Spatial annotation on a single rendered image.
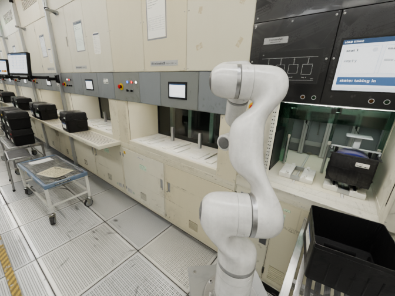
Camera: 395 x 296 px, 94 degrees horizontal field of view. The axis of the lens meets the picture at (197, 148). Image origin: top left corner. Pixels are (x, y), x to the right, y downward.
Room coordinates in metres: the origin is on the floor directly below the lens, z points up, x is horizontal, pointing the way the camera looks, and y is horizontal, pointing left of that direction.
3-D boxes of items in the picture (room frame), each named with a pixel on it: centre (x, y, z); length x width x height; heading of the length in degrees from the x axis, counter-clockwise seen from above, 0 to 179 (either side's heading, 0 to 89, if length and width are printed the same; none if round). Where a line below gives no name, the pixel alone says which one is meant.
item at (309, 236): (0.60, -0.63, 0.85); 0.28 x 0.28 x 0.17; 63
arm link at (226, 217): (0.45, -0.10, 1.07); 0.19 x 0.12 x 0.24; 86
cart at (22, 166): (2.04, 1.75, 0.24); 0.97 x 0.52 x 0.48; 56
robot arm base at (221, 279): (0.45, -0.14, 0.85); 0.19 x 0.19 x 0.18
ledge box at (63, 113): (2.54, 1.73, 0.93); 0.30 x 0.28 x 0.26; 50
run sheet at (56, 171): (1.91, 1.62, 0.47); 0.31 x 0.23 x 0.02; 75
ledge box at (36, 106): (3.25, 2.68, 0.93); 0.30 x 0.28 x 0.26; 56
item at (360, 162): (1.07, -0.96, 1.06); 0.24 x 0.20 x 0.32; 53
